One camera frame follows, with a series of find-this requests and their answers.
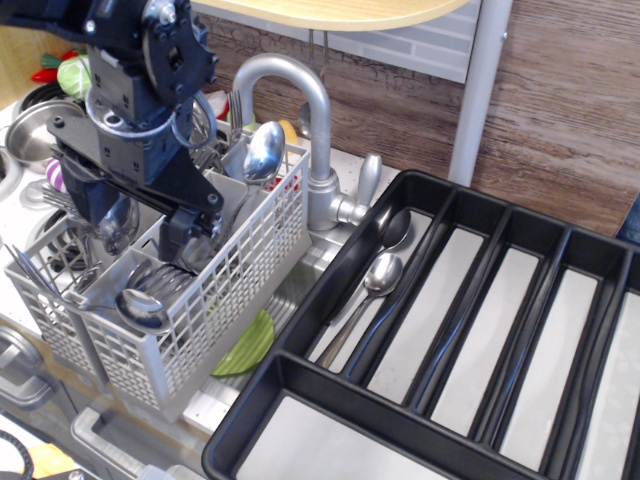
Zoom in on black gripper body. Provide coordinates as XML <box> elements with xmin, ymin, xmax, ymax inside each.
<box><xmin>47</xmin><ymin>97</ymin><xmax>224</xmax><ymax>225</ymax></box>

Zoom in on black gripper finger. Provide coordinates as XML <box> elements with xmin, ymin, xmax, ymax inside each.
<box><xmin>158</xmin><ymin>207</ymin><xmax>221</xmax><ymax>273</ymax></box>
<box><xmin>62</xmin><ymin>164</ymin><xmax>135</xmax><ymax>245</ymax></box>

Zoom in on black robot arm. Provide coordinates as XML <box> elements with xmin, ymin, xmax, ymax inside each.
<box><xmin>1</xmin><ymin>1</ymin><xmax>224</xmax><ymax>263</ymax></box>

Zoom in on front steel spoon in basket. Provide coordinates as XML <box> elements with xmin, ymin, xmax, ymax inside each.
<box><xmin>115</xmin><ymin>288</ymin><xmax>171</xmax><ymax>335</ymax></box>

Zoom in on large upright steel spoon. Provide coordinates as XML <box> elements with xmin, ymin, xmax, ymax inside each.
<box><xmin>219</xmin><ymin>120</ymin><xmax>286</xmax><ymax>221</ymax></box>

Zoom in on steel forks at basket corner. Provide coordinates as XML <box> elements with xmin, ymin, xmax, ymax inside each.
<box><xmin>5</xmin><ymin>244</ymin><xmax>64</xmax><ymax>303</ymax></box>

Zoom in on grey plastic cutlery basket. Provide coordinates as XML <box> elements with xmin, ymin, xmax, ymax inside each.
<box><xmin>5</xmin><ymin>145</ymin><xmax>311</xmax><ymax>421</ymax></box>

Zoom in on steel spoon in tray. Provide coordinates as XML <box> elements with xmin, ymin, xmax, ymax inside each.
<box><xmin>316</xmin><ymin>251</ymin><xmax>404</xmax><ymax>368</ymax></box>

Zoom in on dark spoon in tray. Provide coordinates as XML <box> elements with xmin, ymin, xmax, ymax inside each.
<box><xmin>329</xmin><ymin>208</ymin><xmax>414</xmax><ymax>326</ymax></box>

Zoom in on black cutlery tray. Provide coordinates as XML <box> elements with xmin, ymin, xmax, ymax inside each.
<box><xmin>202</xmin><ymin>171</ymin><xmax>639</xmax><ymax>479</ymax></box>

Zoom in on purple toy onion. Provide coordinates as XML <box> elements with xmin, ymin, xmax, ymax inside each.
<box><xmin>45</xmin><ymin>158</ymin><xmax>67</xmax><ymax>193</ymax></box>

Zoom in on steel pot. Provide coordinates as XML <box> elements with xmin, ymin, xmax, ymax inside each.
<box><xmin>1</xmin><ymin>100</ymin><xmax>84</xmax><ymax>174</ymax></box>

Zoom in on upright steel fork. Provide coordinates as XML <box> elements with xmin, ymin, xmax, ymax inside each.
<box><xmin>228</xmin><ymin>90</ymin><xmax>243</xmax><ymax>148</ymax></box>

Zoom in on green toy cabbage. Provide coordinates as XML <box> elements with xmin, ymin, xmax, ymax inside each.
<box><xmin>57</xmin><ymin>55</ymin><xmax>91</xmax><ymax>101</ymax></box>

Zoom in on green plate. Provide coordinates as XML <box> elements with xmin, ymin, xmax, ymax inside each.
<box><xmin>212</xmin><ymin>309</ymin><xmax>275</xmax><ymax>378</ymax></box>

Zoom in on silver faucet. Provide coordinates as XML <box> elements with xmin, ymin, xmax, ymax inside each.
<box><xmin>233</xmin><ymin>53</ymin><xmax>382</xmax><ymax>231</ymax></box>

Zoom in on light wooden shelf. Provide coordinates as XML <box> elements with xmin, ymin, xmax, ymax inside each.
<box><xmin>194</xmin><ymin>0</ymin><xmax>467</xmax><ymax>32</ymax></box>

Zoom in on white metal post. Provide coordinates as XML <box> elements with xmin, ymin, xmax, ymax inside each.
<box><xmin>448</xmin><ymin>0</ymin><xmax>513</xmax><ymax>187</ymax></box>

